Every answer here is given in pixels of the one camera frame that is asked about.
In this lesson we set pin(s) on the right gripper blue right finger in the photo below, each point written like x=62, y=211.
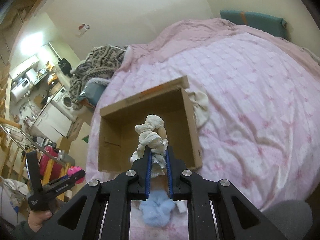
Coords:
x=177, y=189

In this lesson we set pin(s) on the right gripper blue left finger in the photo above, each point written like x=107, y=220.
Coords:
x=141, y=185

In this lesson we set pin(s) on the light blue fluffy cloth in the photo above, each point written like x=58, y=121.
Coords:
x=156, y=210

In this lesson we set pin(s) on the pink rubber duck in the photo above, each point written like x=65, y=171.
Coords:
x=75, y=169

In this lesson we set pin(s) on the cream ruffled scrunchie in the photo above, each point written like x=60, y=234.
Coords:
x=152, y=133

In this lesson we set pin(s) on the white plush cloth toy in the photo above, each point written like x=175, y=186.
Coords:
x=200, y=103

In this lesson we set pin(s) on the person's left hand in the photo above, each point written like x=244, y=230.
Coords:
x=37, y=218

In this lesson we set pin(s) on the open cardboard box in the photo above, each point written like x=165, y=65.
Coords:
x=170, y=101

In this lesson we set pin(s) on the white washing machine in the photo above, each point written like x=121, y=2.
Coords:
x=62, y=101

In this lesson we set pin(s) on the blue grey pillow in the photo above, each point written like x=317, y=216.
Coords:
x=92, y=91

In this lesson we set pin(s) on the pink patterned bed quilt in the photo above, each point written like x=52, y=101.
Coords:
x=263, y=91

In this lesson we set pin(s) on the patterned knit blanket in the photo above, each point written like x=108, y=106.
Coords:
x=99, y=65

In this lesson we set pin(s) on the teal cushion with orange stripe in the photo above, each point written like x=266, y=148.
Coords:
x=273, y=25

